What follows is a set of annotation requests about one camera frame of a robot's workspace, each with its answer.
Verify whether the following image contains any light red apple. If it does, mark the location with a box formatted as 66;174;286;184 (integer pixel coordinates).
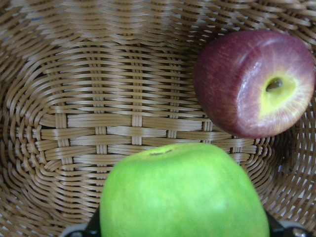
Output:
193;30;315;138

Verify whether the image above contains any green apple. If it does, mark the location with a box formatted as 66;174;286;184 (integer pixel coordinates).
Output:
100;143;270;237

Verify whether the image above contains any woven wicker basket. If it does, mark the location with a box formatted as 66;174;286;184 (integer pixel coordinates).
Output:
0;0;316;237

